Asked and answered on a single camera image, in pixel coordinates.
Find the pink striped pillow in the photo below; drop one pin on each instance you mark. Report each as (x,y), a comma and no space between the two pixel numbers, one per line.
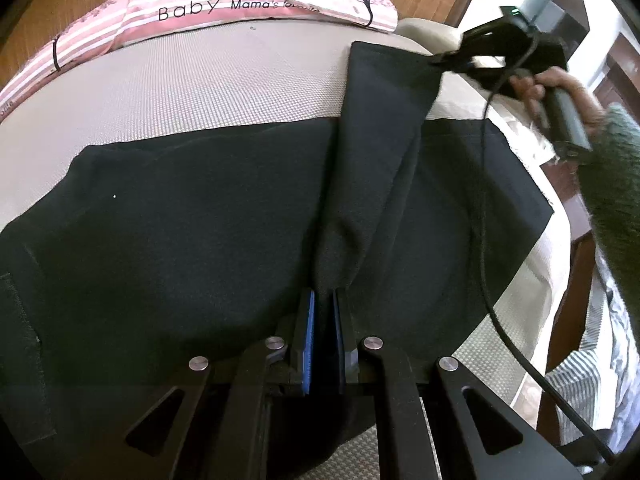
(175,5)

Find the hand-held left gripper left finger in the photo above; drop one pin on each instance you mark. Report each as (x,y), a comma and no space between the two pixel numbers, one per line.
(307,342)

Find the person's right hand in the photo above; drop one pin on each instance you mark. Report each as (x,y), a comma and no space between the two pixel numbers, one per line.
(560,80)

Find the black pants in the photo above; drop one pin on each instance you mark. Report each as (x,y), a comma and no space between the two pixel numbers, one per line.
(200,235)

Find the brown wooden bed frame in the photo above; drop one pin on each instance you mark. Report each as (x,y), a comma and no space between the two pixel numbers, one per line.
(575,310)

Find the grey striped cloth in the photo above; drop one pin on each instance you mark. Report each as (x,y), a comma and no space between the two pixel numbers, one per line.
(580,385)

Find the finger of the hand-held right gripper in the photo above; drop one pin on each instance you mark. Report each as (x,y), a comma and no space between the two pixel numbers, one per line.
(452,57)

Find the person's right forearm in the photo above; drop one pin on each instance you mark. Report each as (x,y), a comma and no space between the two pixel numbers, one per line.
(615,185)

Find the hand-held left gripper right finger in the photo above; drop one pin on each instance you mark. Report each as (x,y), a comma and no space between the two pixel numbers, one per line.
(340,342)

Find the beige textured bed mat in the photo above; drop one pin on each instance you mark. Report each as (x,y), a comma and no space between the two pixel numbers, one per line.
(200,85)

